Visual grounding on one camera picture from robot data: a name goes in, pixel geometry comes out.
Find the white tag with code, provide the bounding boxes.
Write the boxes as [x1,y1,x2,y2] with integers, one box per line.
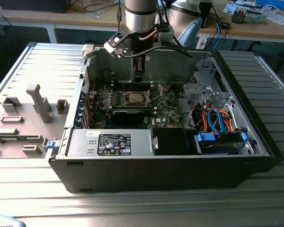
[196,39,208,50]

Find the silver power supply unit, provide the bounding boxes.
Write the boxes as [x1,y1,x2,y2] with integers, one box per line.
[66,129,155,157]

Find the black upright box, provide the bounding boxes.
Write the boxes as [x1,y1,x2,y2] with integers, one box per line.
[200,1,213,28]

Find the thin wire locking lever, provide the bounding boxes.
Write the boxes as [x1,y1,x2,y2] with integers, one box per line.
[120,74,127,96]
[149,93,163,104]

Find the black camera cable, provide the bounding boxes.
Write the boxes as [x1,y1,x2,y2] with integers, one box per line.
[123,45,194,59]

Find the green motherboard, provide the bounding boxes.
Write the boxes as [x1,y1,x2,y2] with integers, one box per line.
[85,80,184,130]

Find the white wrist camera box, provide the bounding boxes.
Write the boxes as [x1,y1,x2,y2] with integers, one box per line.
[103,30,131,59]

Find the black finned CPU cooler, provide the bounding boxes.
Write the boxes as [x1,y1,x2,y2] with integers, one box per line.
[231,6,249,24]

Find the beige plastic case latch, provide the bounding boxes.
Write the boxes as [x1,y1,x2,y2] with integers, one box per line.
[81,44,96,59]

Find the black plastic shroud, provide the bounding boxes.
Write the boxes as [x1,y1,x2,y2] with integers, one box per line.
[153,127,189,156]

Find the CPU socket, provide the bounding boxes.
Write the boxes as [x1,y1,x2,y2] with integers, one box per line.
[124,90,152,107]

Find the RAM slot white clips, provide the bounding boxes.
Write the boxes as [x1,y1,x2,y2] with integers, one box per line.
[110,80,154,85]

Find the wooden desk white frame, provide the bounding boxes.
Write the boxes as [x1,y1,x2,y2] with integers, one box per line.
[0,0,127,44]
[195,0,284,44]

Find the hard disk in blue carrier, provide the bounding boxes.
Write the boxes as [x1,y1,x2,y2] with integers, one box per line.
[194,131,249,156]

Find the orange wire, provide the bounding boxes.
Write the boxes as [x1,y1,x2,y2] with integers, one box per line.
[223,110,239,133]
[193,105,208,132]

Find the grey metal drive cage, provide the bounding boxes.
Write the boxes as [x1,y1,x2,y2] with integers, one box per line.
[182,59,231,112]

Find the pale grey device corner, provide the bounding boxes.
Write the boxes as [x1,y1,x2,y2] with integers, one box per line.
[0,213,27,227]

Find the grey parts rack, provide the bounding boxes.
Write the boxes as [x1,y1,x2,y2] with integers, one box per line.
[0,84,70,159]

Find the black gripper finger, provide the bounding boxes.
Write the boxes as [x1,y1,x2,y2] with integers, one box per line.
[133,54,147,83]

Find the green RAM stick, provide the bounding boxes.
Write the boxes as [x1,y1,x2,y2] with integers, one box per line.
[0,135,27,142]

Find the black graphics card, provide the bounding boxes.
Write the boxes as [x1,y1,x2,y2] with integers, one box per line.
[111,108,146,125]

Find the hanging grey plug cable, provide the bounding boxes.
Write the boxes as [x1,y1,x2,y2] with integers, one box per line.
[116,0,123,45]

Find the thin red wire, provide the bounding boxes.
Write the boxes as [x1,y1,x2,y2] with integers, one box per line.
[84,77,97,92]

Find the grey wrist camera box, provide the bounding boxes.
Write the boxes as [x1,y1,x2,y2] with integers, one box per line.
[157,23,176,41]

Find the blue cardboard box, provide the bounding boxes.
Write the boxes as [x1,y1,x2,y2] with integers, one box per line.
[255,0,284,10]

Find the pale blue teach pendant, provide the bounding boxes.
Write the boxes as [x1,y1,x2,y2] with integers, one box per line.
[177,16,204,47]

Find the blue cable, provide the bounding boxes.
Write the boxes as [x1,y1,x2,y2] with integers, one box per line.
[212,17,224,50]

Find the blue flat data wire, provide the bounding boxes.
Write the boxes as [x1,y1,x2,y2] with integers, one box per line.
[207,107,227,135]

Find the black flat monitor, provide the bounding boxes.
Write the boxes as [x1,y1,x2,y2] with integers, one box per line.
[0,0,68,14]

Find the CPU with silver top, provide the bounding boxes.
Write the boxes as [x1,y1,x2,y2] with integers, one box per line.
[128,93,145,104]

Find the copper coloured hose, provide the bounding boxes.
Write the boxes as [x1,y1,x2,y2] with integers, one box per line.
[138,27,158,41]

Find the black open PC case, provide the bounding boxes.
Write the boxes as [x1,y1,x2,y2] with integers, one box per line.
[45,44,284,194]

